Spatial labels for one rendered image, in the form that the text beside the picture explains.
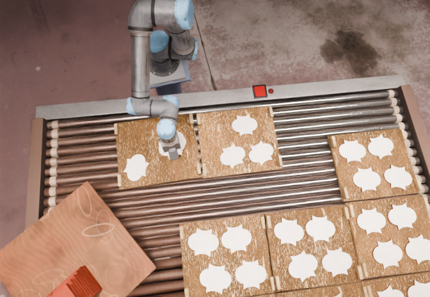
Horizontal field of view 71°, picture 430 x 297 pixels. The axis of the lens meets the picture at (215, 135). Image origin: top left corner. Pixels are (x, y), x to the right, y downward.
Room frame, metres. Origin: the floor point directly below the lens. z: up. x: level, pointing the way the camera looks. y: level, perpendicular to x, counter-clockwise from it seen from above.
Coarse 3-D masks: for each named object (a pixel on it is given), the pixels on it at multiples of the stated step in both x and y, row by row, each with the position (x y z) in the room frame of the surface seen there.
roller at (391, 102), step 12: (288, 108) 0.70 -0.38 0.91; (300, 108) 0.71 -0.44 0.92; (312, 108) 0.72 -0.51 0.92; (324, 108) 0.73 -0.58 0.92; (336, 108) 0.75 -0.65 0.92; (348, 108) 0.76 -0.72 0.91; (360, 108) 0.78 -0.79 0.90; (48, 132) 0.34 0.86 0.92; (60, 132) 0.35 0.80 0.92; (72, 132) 0.36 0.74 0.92; (84, 132) 0.37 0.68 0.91; (96, 132) 0.38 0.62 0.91; (108, 132) 0.40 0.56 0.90
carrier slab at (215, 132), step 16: (224, 112) 0.61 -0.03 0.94; (240, 112) 0.62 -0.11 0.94; (256, 112) 0.64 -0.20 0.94; (208, 128) 0.50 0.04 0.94; (224, 128) 0.52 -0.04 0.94; (256, 128) 0.54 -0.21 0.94; (272, 128) 0.56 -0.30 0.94; (208, 144) 0.41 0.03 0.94; (224, 144) 0.43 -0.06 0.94; (240, 144) 0.44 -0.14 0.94; (256, 144) 0.46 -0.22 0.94; (272, 144) 0.47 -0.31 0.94; (208, 160) 0.33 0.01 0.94; (272, 160) 0.39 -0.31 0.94; (208, 176) 0.25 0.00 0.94
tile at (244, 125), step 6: (234, 120) 0.56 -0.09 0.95; (240, 120) 0.57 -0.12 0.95; (246, 120) 0.58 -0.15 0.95; (252, 120) 0.58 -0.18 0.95; (234, 126) 0.53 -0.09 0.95; (240, 126) 0.54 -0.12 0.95; (246, 126) 0.54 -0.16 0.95; (252, 126) 0.55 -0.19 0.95; (240, 132) 0.50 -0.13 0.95; (246, 132) 0.51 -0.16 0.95
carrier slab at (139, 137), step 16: (128, 128) 0.43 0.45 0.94; (144, 128) 0.44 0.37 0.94; (176, 128) 0.47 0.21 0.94; (192, 128) 0.49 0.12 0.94; (128, 144) 0.34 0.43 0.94; (144, 144) 0.36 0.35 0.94; (192, 144) 0.40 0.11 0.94; (160, 160) 0.29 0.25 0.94; (176, 160) 0.30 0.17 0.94; (192, 160) 0.32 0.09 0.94; (144, 176) 0.20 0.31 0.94; (160, 176) 0.21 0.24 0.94; (176, 176) 0.22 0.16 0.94; (192, 176) 0.24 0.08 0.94
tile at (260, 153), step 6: (258, 144) 0.46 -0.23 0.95; (264, 144) 0.46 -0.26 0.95; (252, 150) 0.42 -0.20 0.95; (258, 150) 0.42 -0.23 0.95; (264, 150) 0.43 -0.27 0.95; (270, 150) 0.43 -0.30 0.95; (252, 156) 0.39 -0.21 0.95; (258, 156) 0.39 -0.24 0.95; (264, 156) 0.40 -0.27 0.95; (270, 156) 0.40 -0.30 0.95; (258, 162) 0.36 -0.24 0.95
